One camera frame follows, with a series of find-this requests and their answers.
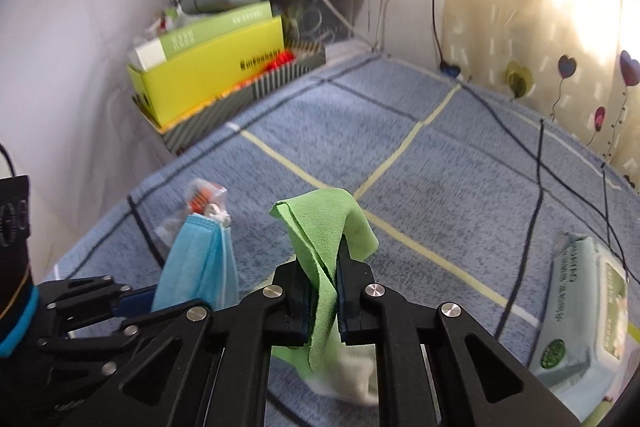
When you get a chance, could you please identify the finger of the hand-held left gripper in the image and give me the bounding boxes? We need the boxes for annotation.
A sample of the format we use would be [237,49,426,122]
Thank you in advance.
[37,276,159,316]
[37,313,157,376]

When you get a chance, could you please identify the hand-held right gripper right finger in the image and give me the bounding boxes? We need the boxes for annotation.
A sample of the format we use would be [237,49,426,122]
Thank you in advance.
[336,234,582,427]

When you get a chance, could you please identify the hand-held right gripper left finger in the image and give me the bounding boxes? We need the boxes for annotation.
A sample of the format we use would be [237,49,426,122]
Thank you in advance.
[80,259,318,427]

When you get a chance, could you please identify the bright green cloth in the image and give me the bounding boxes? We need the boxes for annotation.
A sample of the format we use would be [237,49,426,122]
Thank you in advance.
[270,188,379,373]

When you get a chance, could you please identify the blue face mask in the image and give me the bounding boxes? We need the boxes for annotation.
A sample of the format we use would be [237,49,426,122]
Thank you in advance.
[150,213,241,313]

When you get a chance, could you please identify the blue elastic band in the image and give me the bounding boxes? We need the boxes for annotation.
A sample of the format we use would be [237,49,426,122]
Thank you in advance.
[0,289,40,358]

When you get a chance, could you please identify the small clear plastic packet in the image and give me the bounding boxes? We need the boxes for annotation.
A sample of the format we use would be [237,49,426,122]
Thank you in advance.
[155,179,231,258]

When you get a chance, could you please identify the striped tray box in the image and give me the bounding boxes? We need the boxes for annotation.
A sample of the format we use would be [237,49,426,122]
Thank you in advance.
[132,44,327,155]

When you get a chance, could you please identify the wet wipes pack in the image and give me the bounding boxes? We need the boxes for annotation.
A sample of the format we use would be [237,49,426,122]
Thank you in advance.
[527,232,632,403]

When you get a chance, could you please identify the small white box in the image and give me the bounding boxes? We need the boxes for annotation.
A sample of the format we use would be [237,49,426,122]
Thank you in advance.
[131,39,167,72]

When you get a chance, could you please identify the yellow box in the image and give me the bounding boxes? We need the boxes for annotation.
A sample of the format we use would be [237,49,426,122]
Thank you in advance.
[126,17,285,128]

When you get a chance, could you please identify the green flat box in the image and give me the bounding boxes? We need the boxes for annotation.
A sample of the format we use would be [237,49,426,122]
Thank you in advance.
[162,2,273,55]

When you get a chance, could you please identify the white tube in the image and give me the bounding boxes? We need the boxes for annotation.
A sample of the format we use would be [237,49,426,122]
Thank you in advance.
[250,0,381,52]

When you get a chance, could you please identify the black cable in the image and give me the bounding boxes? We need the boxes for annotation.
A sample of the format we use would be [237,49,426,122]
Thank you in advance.
[430,0,640,288]

